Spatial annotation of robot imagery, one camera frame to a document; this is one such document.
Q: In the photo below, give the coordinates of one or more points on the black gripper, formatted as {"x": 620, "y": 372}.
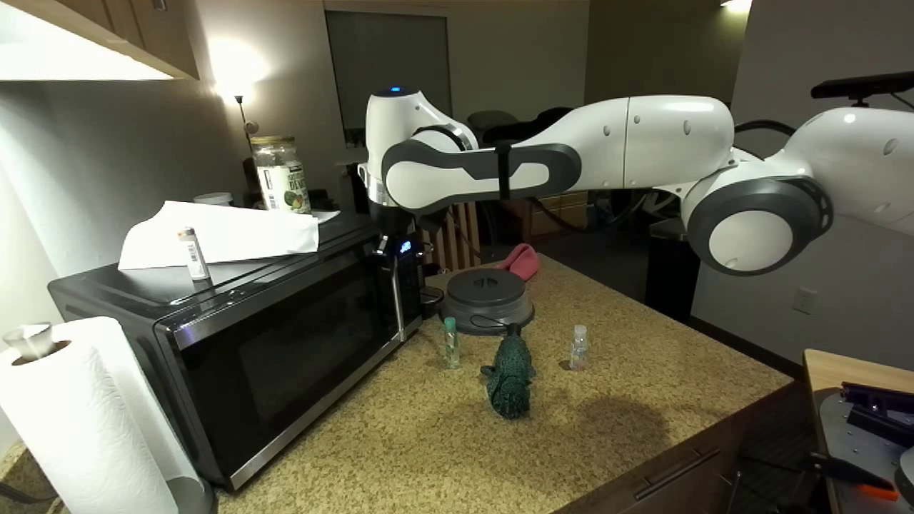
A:
{"x": 394, "y": 223}

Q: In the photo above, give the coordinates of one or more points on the black steel microwave oven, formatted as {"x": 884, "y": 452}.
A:
{"x": 286, "y": 352}

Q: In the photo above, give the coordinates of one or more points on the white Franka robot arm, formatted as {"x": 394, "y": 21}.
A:
{"x": 646, "y": 143}

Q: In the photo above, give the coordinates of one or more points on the wooden slatted chair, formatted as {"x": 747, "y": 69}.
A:
{"x": 457, "y": 238}

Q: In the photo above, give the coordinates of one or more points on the glass storage jar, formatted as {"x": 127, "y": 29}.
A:
{"x": 281, "y": 175}

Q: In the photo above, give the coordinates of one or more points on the small green plastic bottle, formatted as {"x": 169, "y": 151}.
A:
{"x": 451, "y": 345}

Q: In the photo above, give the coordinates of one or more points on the red cloth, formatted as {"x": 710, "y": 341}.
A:
{"x": 524, "y": 261}

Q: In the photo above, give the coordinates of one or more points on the white folded cloth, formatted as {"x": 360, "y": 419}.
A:
{"x": 239, "y": 233}

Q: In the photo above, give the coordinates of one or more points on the grey window blind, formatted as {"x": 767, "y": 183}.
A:
{"x": 389, "y": 59}

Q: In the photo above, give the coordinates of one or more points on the small clear tube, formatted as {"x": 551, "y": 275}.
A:
{"x": 196, "y": 256}

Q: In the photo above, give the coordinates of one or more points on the lit desk lamp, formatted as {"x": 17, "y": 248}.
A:
{"x": 240, "y": 81}

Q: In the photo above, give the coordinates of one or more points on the small clear plastic bottle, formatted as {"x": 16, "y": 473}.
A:
{"x": 578, "y": 348}

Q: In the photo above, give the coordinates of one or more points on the black trash bin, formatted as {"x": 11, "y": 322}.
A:
{"x": 671, "y": 281}

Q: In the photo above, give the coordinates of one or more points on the wooden upper cabinets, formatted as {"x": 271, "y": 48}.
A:
{"x": 116, "y": 34}

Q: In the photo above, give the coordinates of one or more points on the white paper towel roll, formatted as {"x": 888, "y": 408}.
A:
{"x": 87, "y": 419}

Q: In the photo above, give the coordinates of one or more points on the wooden cart with black tools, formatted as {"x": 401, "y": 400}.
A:
{"x": 861, "y": 430}

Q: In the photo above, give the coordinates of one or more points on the black stereo camera bar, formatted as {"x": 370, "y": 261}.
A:
{"x": 861, "y": 86}

